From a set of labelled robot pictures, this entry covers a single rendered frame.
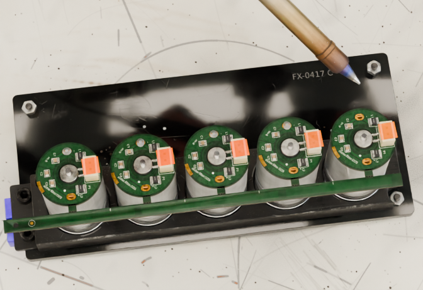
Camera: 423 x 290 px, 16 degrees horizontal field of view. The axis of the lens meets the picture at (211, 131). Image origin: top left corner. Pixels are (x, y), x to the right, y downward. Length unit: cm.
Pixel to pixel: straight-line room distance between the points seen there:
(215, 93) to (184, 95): 1
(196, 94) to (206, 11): 4
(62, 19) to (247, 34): 8
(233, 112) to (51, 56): 8
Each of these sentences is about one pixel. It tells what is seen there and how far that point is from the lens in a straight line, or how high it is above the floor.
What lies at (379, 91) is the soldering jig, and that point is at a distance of 62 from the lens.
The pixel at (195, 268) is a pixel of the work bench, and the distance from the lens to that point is 60.
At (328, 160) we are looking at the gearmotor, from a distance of 57.
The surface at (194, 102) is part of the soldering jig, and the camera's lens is 61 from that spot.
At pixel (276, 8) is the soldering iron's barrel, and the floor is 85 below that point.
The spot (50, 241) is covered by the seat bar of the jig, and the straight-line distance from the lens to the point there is 59.
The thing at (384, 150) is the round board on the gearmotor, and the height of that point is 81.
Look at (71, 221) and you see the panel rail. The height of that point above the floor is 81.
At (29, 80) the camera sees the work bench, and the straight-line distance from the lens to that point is 63.
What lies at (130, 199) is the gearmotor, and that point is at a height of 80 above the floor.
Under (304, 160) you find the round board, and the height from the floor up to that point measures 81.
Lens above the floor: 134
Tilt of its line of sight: 71 degrees down
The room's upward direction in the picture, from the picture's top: straight up
